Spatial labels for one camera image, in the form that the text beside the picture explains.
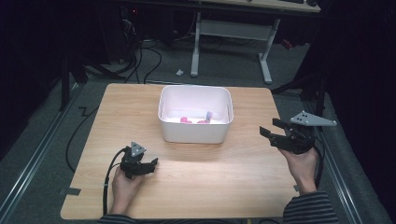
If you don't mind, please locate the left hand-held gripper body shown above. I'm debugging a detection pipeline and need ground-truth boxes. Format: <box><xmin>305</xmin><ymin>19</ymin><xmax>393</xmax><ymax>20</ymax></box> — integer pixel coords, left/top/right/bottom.
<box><xmin>120</xmin><ymin>141</ymin><xmax>148</xmax><ymax>180</ymax></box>

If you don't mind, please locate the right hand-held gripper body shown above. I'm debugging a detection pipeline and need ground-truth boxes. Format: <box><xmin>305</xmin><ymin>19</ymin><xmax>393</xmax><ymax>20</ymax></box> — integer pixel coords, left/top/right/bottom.
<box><xmin>269</xmin><ymin>110</ymin><xmax>338</xmax><ymax>156</ymax></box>

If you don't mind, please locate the white plastic bin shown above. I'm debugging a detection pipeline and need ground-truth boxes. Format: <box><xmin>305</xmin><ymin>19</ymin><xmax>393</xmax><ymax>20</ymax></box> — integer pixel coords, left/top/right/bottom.
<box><xmin>157</xmin><ymin>84</ymin><xmax>234</xmax><ymax>145</ymax></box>

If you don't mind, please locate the pink spiky rubber toy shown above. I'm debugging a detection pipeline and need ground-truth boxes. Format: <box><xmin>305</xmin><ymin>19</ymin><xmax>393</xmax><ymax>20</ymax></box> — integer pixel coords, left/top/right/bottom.
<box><xmin>179</xmin><ymin>116</ymin><xmax>213</xmax><ymax>125</ymax></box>

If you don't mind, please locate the person's left hand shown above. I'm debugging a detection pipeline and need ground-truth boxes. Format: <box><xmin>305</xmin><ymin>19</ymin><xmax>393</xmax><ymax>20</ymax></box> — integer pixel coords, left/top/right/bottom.
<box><xmin>111</xmin><ymin>167</ymin><xmax>145</xmax><ymax>205</ymax></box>

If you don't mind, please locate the person's right hand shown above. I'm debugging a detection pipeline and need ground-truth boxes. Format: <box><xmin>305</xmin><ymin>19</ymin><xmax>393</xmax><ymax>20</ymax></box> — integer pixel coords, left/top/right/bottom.
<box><xmin>278</xmin><ymin>147</ymin><xmax>319</xmax><ymax>196</ymax></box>

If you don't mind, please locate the grey tape strip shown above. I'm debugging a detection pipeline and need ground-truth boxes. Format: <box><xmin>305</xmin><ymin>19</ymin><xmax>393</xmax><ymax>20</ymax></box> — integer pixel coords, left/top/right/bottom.
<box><xmin>58</xmin><ymin>187</ymin><xmax>82</xmax><ymax>197</ymax></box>

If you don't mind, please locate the white-legged wooden desk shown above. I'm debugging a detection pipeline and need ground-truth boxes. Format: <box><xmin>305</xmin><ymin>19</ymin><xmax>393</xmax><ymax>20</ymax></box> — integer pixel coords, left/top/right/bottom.
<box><xmin>189</xmin><ymin>0</ymin><xmax>321</xmax><ymax>85</ymax></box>

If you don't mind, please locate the black metal stand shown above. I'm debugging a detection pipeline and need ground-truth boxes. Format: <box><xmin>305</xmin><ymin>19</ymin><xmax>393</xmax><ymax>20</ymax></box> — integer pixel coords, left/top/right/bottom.
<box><xmin>58</xmin><ymin>50</ymin><xmax>90</xmax><ymax>112</ymax></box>

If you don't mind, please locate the dark computer tower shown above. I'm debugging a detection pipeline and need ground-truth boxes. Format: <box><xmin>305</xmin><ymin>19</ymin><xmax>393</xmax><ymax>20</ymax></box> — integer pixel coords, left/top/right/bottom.
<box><xmin>101</xmin><ymin>4</ymin><xmax>142</xmax><ymax>64</ymax></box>

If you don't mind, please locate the left hand-held gripper cable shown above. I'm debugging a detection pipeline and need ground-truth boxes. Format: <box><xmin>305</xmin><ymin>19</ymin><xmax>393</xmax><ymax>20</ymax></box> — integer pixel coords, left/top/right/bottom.
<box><xmin>102</xmin><ymin>147</ymin><xmax>129</xmax><ymax>217</ymax></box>

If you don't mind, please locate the hand-held gripper cable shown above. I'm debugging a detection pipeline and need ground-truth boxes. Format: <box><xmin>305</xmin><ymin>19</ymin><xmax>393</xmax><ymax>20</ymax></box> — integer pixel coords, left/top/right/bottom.
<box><xmin>312</xmin><ymin>143</ymin><xmax>327</xmax><ymax>189</ymax></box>
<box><xmin>102</xmin><ymin>147</ymin><xmax>129</xmax><ymax>217</ymax></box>

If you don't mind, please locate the right hand-held gripper cable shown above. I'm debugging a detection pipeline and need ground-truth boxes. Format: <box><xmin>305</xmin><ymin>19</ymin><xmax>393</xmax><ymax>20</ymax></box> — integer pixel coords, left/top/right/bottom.
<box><xmin>312</xmin><ymin>143</ymin><xmax>327</xmax><ymax>189</ymax></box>

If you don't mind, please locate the metal floor rail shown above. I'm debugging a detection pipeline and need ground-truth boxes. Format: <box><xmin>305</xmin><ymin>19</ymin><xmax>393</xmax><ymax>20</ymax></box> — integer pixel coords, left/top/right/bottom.
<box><xmin>0</xmin><ymin>83</ymin><xmax>82</xmax><ymax>220</ymax></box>
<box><xmin>304</xmin><ymin>102</ymin><xmax>366</xmax><ymax>224</ymax></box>

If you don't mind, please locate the black floor cable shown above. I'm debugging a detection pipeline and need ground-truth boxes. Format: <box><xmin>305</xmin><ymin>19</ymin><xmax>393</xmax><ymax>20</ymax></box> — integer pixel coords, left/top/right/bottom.
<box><xmin>64</xmin><ymin>105</ymin><xmax>101</xmax><ymax>174</ymax></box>

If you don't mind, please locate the bundle of black cables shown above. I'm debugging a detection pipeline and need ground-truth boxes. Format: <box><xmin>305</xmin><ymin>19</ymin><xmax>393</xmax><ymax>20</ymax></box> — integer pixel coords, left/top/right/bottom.
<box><xmin>120</xmin><ymin>17</ymin><xmax>163</xmax><ymax>85</ymax></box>

